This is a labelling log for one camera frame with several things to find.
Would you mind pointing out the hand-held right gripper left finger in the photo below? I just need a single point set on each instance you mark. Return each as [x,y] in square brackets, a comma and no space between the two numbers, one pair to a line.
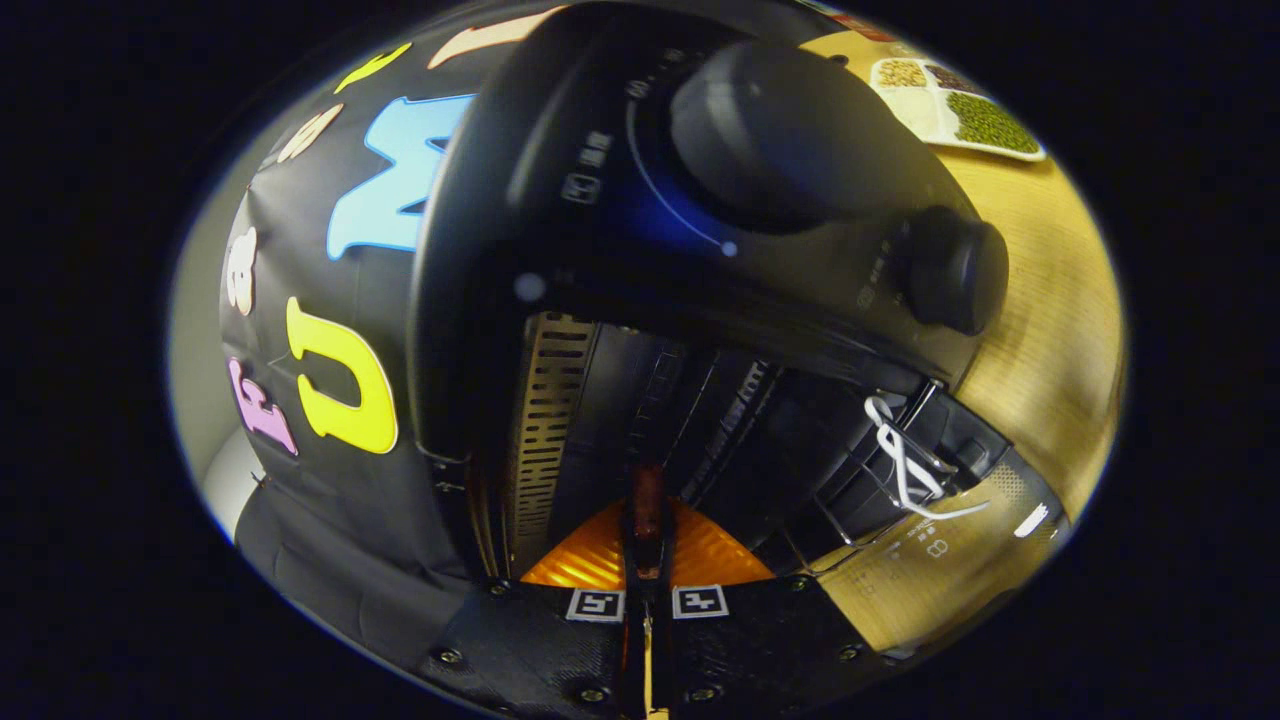
[545,640]

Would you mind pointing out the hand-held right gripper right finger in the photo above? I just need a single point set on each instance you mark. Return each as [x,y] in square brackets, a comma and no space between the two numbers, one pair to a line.
[750,640]

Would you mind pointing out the black electric oven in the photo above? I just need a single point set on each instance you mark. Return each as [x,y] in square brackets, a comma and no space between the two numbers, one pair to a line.
[560,230]

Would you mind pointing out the black backdrop cloth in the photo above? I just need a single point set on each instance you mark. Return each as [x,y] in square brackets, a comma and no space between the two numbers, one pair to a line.
[290,560]

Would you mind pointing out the white divided dish of beans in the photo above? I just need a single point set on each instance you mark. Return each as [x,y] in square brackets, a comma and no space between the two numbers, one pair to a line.
[985,120]

